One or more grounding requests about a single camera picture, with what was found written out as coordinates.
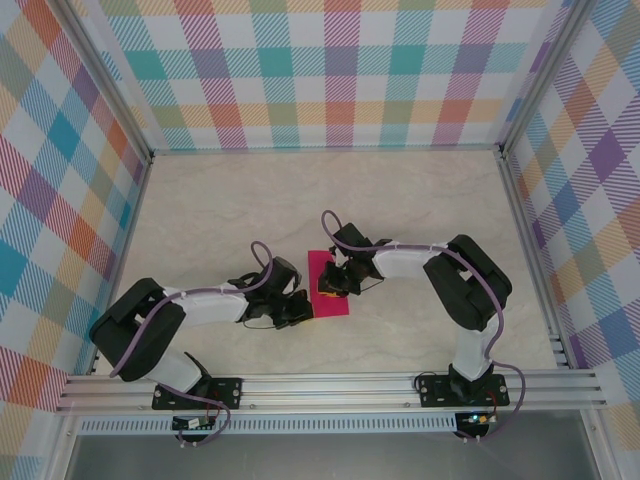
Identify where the pink paper sheet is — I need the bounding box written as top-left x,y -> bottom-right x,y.
307,248 -> 351,319

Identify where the aluminium mounting rail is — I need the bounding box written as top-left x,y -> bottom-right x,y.
54,368 -> 609,415

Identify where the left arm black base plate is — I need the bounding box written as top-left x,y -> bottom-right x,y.
152,377 -> 244,411

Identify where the perforated metal cable tray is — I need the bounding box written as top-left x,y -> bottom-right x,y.
79,417 -> 459,435

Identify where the long aluminium table edge rail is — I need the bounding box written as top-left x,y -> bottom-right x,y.
149,143 -> 504,157

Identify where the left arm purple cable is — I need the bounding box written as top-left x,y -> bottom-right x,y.
108,241 -> 279,449

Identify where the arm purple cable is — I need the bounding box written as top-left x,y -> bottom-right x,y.
320,209 -> 526,444
108,241 -> 279,449

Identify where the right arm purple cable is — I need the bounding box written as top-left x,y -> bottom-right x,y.
320,209 -> 526,444

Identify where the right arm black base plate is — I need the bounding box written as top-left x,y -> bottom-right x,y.
417,374 -> 510,407

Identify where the aluminium table side rail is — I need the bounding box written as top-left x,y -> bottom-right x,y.
497,152 -> 574,371
87,154 -> 155,376

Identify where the aluminium corner post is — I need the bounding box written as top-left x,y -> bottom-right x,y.
52,0 -> 155,164
497,0 -> 596,161

